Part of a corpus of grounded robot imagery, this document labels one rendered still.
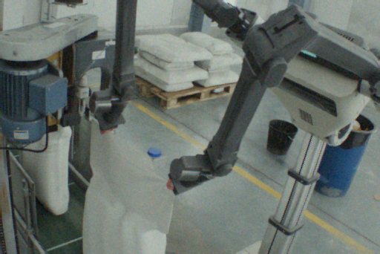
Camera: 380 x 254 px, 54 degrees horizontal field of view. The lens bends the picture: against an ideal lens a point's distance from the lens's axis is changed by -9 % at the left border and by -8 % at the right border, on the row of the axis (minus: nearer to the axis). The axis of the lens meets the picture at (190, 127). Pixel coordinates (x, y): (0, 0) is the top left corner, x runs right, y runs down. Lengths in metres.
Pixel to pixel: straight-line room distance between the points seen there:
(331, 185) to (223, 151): 2.49
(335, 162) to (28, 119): 2.57
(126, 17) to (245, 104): 0.49
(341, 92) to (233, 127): 0.44
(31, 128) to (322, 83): 0.90
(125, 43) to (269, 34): 0.57
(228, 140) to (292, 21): 0.35
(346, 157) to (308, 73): 2.04
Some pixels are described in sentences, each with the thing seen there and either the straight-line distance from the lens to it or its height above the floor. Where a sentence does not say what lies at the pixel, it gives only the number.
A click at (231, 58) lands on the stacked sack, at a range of 4.86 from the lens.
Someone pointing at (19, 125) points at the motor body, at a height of 1.16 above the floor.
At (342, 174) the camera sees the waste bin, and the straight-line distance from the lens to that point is 3.37.
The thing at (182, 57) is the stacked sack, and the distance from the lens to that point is 4.19.
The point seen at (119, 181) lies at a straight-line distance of 1.41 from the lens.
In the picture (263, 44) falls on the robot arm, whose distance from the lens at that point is 0.76.
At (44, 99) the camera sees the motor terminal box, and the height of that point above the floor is 1.27.
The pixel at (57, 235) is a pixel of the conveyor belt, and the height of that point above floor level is 0.38.
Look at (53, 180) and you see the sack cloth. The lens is 2.01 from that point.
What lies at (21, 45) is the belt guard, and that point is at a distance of 1.13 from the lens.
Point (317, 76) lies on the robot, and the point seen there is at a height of 1.40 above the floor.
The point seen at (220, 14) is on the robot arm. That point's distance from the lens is 1.32.
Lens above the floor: 1.72
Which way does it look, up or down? 25 degrees down
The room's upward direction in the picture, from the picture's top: 10 degrees clockwise
